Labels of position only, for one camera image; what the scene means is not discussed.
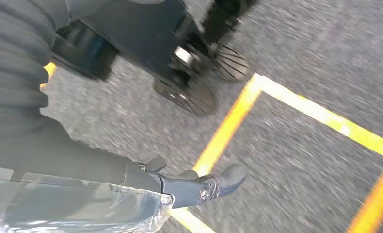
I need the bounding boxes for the yellow floor tape square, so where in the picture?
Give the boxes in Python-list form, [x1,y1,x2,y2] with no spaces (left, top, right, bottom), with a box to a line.
[169,73,383,233]

